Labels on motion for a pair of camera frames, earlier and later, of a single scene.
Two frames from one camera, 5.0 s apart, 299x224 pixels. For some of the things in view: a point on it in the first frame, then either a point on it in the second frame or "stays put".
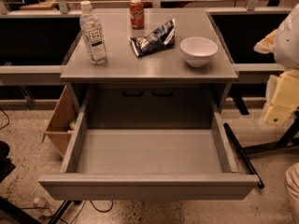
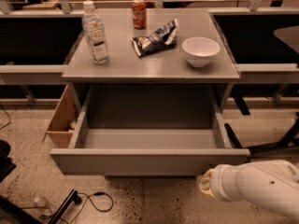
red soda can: [136, 13] stays put
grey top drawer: [67, 185] → [145, 152]
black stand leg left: [60, 212] stays put
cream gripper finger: [267, 44] → [206, 182]
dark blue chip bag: [159, 39] stays put
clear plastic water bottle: [92, 34] stays put
